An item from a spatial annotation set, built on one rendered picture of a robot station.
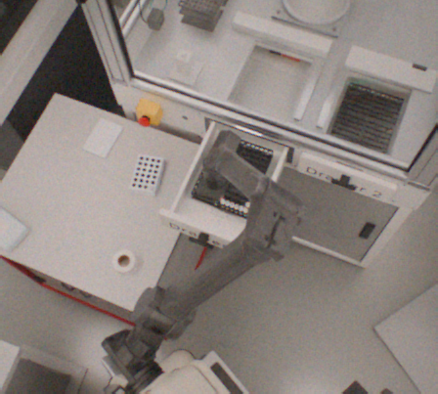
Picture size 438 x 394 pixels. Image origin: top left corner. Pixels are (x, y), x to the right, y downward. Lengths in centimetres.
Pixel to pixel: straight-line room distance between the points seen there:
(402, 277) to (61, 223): 148
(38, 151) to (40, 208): 21
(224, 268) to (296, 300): 150
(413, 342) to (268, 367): 60
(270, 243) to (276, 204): 7
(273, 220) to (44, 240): 105
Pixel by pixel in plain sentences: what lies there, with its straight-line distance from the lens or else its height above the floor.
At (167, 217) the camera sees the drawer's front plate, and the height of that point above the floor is 92.
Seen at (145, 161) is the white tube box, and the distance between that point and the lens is 186.
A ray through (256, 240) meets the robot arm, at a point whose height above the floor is 155.
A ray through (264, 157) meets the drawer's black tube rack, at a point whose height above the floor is 90.
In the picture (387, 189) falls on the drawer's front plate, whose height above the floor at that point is 91.
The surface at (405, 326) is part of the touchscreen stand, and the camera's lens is 255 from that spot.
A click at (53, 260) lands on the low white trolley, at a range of 186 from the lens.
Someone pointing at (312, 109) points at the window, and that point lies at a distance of 154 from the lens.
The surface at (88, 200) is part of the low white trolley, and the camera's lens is 189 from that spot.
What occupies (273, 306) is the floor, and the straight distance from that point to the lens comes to 251.
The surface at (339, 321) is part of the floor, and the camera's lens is 253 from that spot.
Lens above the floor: 247
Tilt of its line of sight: 66 degrees down
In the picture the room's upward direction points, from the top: 5 degrees counter-clockwise
